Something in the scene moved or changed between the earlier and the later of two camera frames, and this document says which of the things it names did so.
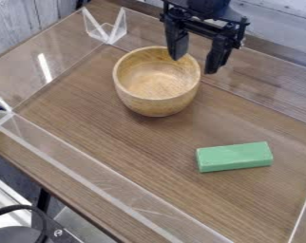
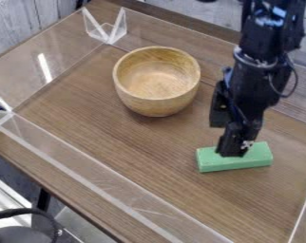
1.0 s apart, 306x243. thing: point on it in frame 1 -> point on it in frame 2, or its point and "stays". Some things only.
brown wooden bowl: x=157 y=85 stays
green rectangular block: x=236 y=158 stays
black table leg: x=45 y=200 stays
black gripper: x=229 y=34 -> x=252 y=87
